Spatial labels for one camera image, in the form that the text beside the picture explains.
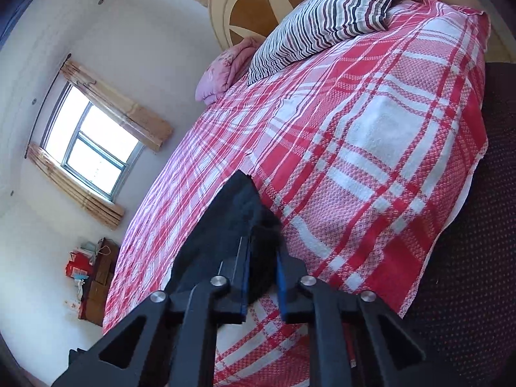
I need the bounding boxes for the dark dotted cloth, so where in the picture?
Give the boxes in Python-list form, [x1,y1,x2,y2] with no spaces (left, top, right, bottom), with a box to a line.
[403,60,516,387]

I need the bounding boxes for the black pants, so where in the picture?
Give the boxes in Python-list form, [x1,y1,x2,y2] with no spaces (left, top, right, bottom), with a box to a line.
[163,169,283,305]

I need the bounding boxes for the pink folded blanket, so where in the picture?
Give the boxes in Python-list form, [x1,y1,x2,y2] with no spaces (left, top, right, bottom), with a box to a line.
[195,35,267,106]

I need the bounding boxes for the red gift bag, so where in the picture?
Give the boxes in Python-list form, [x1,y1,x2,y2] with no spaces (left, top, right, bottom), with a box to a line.
[65,250,96,281]

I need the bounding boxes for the red plaid bed sheet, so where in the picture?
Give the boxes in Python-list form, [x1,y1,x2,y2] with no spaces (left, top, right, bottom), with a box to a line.
[103,0,490,387]

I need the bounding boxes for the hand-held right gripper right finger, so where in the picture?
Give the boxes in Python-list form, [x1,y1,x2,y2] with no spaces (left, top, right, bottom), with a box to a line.
[275,246,448,387]

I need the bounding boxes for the black curtain rod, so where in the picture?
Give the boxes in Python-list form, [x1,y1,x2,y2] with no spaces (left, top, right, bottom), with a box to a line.
[25,53,72,160]

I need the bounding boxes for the brown wooden desk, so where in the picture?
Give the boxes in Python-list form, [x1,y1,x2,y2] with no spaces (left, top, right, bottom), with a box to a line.
[78,237,122,327]

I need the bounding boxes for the beige floral curtain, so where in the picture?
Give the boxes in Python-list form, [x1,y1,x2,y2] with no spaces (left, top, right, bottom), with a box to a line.
[25,142,125,230]
[60,60,175,153]

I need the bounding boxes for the sliding window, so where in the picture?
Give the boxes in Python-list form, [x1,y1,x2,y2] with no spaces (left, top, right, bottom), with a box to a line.
[40,83,145,202]

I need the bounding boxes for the cream and brown headboard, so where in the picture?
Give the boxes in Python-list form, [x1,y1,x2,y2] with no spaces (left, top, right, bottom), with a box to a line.
[207,0,363,49]

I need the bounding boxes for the striped pillow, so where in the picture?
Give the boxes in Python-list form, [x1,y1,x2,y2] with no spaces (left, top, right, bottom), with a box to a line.
[247,0,408,86]

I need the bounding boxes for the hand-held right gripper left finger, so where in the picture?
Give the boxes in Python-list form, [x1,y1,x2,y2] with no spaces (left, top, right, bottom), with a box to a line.
[52,236,253,387]

